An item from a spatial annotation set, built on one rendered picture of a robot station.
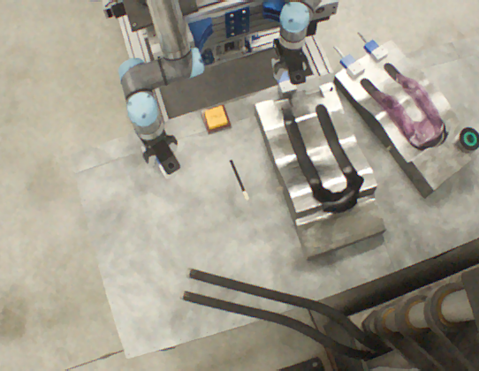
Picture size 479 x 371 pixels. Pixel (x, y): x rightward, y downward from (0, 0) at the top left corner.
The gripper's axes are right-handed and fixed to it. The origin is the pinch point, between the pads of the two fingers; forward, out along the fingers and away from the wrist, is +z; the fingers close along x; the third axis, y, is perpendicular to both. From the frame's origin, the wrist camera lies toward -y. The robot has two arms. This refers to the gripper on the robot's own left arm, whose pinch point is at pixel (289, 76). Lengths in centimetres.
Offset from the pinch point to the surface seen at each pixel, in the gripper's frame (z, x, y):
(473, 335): -59, -4, -89
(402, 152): 5.8, -27.3, -32.7
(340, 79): 7.2, -17.5, -2.7
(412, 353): -9, -4, -92
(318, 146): 5.0, -1.6, -23.1
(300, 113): 4.1, 0.4, -11.5
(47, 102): 93, 97, 68
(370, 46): 5.5, -32.2, 5.9
